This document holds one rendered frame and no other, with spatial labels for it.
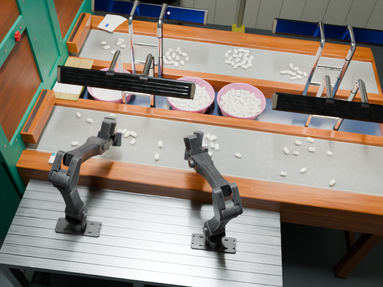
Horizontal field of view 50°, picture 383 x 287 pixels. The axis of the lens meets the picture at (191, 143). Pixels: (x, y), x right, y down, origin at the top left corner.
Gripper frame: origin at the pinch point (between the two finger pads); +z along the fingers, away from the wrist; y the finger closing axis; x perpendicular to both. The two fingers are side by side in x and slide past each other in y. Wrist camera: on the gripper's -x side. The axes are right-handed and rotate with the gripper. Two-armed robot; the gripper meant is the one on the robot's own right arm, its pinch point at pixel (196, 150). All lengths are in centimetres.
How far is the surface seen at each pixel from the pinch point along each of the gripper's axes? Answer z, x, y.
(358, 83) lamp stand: 6, -38, -69
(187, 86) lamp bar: -3.4, -28.7, 7.4
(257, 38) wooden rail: 84, -59, -28
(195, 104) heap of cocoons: 37.9, -17.0, 4.8
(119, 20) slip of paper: 85, -60, 61
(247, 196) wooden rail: -5.8, 17.3, -25.4
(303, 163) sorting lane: 14, 3, -53
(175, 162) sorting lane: 7.6, 8.9, 10.0
